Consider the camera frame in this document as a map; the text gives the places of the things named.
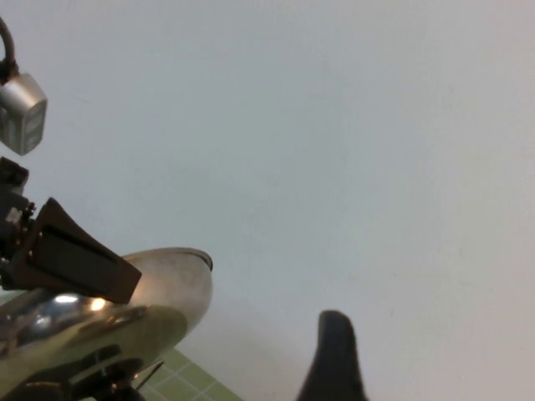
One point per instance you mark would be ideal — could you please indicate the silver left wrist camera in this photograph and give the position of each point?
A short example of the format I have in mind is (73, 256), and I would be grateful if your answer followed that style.
(21, 108)

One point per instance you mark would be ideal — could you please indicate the stainless steel pot lid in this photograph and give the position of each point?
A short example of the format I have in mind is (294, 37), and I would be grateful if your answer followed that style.
(125, 334)

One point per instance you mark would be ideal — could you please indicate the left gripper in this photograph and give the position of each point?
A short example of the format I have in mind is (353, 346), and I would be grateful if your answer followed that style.
(12, 217)

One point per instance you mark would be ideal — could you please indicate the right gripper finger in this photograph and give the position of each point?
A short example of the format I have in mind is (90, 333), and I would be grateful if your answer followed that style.
(334, 363)

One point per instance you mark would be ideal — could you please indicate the green checkered tablecloth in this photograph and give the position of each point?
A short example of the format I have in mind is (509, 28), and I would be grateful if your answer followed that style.
(188, 384)

